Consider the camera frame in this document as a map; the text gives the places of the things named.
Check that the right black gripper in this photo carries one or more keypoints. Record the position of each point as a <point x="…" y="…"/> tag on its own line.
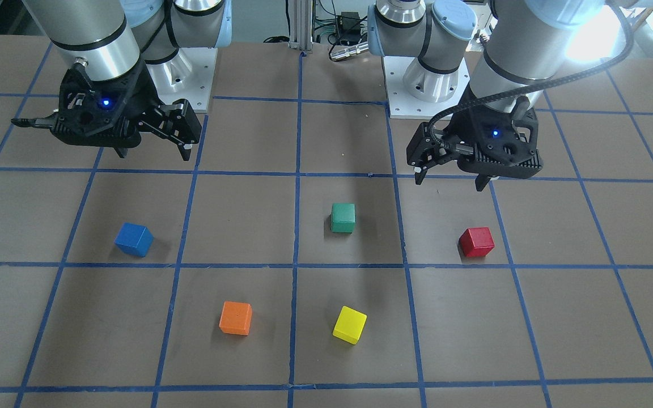
<point x="146" y="95"/>

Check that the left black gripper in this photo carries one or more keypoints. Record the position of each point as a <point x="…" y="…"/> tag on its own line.
<point x="458" y="131"/>

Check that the red block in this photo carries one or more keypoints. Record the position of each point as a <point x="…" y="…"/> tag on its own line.
<point x="476" y="242"/>

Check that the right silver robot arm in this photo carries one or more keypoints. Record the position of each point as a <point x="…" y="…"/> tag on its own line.
<point x="122" y="54"/>

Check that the blue block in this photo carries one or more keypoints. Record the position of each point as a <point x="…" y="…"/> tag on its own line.
<point x="134" y="239"/>

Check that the green block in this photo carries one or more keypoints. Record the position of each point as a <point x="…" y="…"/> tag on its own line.
<point x="343" y="217"/>

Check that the yellow block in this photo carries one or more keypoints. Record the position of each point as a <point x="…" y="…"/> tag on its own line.
<point x="349" y="325"/>

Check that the orange block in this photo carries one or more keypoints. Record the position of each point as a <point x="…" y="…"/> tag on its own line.
<point x="236" y="318"/>

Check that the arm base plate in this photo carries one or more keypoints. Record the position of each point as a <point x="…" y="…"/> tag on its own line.
<point x="416" y="93"/>
<point x="190" y="79"/>

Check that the aluminium frame post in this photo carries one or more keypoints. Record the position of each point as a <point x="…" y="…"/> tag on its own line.
<point x="301" y="25"/>

